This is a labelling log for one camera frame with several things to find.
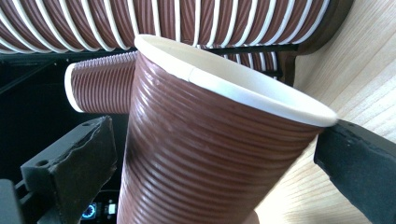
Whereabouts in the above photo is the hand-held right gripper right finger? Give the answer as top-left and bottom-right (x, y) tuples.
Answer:
(313, 119), (396, 224)

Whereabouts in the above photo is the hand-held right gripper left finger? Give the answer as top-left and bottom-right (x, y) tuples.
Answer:
(20, 115), (119, 224)

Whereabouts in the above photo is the brown ribbed paper cup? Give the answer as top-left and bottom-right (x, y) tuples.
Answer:
(116, 34), (339, 224)

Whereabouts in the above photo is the tall stack of brown cups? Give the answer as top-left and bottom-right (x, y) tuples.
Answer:
(0, 0), (332, 54)

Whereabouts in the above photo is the short stack of brown cups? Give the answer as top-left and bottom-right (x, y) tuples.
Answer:
(64, 50), (278, 115)

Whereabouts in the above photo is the device with blue ring light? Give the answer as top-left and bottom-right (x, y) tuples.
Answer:
(79, 201), (118, 222)

